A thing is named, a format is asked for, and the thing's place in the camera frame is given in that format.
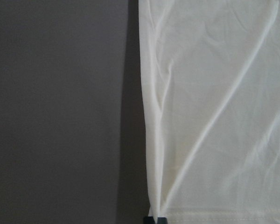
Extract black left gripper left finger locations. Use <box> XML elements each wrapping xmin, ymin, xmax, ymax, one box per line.
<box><xmin>143</xmin><ymin>217</ymin><xmax>154</xmax><ymax>224</ymax></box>

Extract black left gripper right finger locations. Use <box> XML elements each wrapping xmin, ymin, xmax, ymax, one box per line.
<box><xmin>157</xmin><ymin>217</ymin><xmax>168</xmax><ymax>224</ymax></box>

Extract beige long-sleeve printed shirt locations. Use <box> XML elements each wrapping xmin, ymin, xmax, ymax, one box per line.
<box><xmin>139</xmin><ymin>0</ymin><xmax>280</xmax><ymax>224</ymax></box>

